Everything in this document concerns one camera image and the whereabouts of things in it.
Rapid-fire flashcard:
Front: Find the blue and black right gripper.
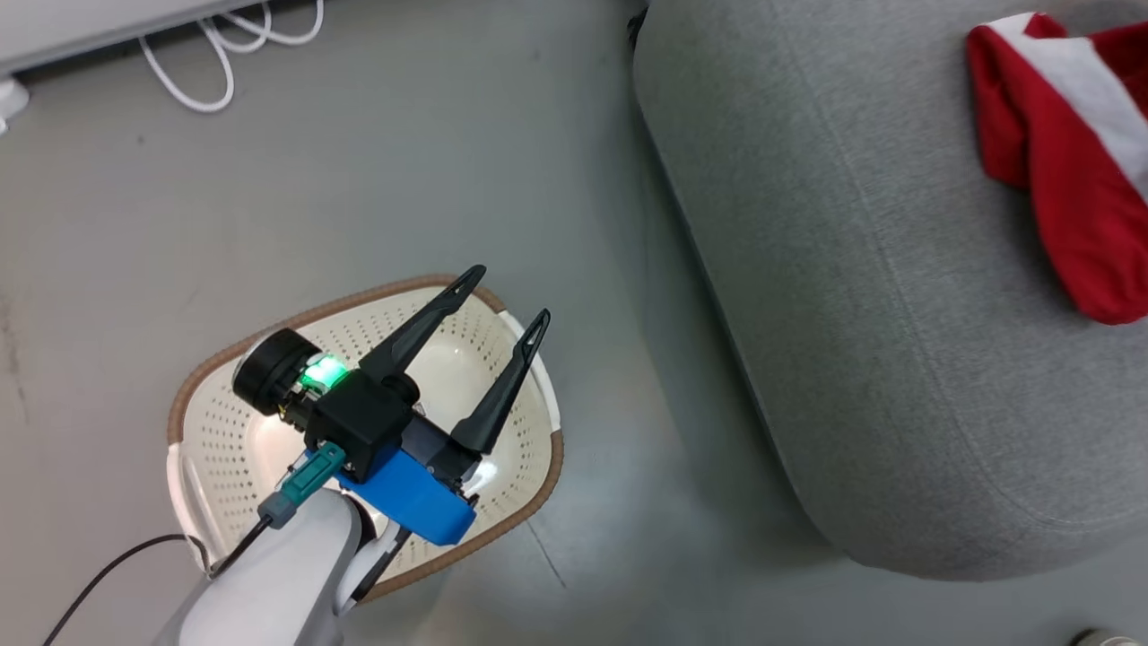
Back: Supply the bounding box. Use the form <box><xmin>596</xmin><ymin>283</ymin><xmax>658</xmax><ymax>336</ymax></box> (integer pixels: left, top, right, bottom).
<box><xmin>233</xmin><ymin>264</ymin><xmax>552</xmax><ymax>547</ymax></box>

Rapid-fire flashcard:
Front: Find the red and white garment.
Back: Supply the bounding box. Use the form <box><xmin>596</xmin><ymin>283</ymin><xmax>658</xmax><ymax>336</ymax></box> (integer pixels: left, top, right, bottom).
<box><xmin>965</xmin><ymin>11</ymin><xmax>1148</xmax><ymax>326</ymax></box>

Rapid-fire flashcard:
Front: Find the grey fabric sofa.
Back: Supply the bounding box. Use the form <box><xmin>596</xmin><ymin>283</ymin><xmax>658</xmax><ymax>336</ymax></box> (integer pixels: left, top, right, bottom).
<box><xmin>631</xmin><ymin>0</ymin><xmax>1148</xmax><ymax>580</ymax></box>

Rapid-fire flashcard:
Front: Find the cream perforated laundry basket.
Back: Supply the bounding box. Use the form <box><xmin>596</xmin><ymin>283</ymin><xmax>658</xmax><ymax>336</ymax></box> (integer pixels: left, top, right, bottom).
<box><xmin>166</xmin><ymin>274</ymin><xmax>566</xmax><ymax>604</ymax></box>

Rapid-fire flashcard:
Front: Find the grey round floor object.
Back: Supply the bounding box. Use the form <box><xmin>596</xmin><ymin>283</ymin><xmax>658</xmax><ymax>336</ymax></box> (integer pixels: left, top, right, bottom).
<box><xmin>1072</xmin><ymin>626</ymin><xmax>1148</xmax><ymax>646</ymax></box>

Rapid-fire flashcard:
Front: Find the teal cable connector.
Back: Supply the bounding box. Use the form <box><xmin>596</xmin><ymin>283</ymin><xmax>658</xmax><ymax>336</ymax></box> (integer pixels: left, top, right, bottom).
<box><xmin>258</xmin><ymin>441</ymin><xmax>348</xmax><ymax>530</ymax></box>

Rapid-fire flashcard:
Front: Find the coiled white cable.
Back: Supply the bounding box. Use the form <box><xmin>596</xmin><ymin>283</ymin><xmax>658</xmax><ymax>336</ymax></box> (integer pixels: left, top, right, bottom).
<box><xmin>139</xmin><ymin>0</ymin><xmax>326</xmax><ymax>114</ymax></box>

